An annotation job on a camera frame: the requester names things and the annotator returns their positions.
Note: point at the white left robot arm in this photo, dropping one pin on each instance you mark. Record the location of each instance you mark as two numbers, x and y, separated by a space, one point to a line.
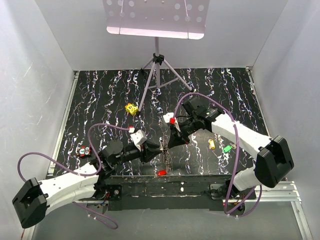
37 198

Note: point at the metal key ring disc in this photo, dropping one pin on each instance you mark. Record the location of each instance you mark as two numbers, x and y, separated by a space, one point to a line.
166 156

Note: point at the yellow toy block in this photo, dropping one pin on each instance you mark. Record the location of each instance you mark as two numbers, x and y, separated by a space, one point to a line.
131 109

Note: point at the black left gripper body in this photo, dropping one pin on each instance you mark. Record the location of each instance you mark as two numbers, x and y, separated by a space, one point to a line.
130 155

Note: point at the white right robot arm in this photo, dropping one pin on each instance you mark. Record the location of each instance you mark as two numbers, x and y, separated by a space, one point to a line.
273 159

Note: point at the green tag key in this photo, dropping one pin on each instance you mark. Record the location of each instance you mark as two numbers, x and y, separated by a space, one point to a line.
228 148

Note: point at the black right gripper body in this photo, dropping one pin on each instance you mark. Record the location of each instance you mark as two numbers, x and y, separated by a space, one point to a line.
187 128

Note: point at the red tag key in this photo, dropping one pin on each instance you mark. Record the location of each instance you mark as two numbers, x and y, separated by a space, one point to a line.
162 172

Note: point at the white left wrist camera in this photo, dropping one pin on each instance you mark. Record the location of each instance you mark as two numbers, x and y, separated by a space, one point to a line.
137 136

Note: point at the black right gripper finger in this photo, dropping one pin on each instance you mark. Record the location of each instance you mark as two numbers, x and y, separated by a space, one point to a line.
174 139
185 141

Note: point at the yellow tag key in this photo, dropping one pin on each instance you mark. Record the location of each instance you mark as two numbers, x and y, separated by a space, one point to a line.
211 144

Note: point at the red owl toy block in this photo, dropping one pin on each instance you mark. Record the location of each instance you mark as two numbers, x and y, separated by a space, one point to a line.
83 151

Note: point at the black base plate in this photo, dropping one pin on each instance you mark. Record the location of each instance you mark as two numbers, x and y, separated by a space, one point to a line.
173 192

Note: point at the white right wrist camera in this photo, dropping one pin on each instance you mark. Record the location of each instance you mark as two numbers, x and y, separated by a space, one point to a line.
171 120

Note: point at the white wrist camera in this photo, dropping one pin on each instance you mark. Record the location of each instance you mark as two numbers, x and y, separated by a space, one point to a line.
171 120
137 136

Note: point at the lilac music stand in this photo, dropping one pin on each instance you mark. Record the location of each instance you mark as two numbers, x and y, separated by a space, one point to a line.
174 19

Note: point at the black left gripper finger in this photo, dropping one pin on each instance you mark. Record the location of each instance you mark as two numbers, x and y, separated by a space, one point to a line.
151 146
150 154

